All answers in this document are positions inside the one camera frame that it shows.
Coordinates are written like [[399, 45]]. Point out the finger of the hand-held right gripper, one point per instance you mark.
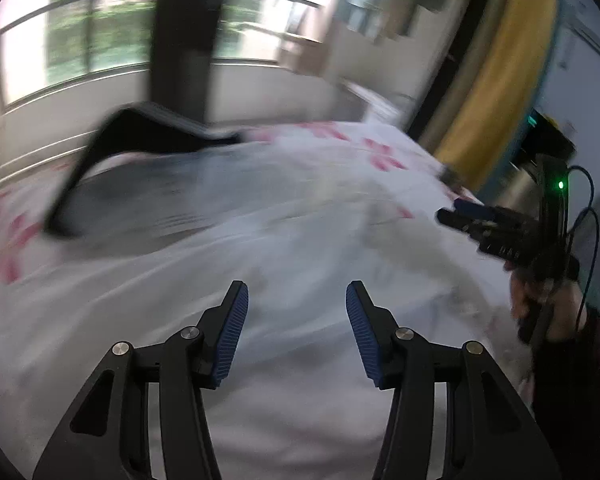
[[477, 209], [457, 221]]

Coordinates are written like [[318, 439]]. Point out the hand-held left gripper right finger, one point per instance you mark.
[[362, 335]]

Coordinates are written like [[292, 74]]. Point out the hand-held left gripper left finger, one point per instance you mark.
[[230, 335]]

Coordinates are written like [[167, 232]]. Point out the white garment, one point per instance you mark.
[[280, 240]]

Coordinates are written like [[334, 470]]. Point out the person's right hand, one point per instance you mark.
[[562, 315]]

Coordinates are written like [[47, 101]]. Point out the yellow curtain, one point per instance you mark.
[[505, 75]]

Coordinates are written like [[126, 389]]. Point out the black garment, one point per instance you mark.
[[145, 132]]

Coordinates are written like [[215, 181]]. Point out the floral bed sheet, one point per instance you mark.
[[10, 245]]

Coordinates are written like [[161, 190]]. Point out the balcony railing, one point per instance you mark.
[[105, 15]]

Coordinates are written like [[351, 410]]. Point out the black door side frame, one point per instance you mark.
[[455, 50]]

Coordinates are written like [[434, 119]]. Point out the black sliding door post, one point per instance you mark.
[[185, 35]]

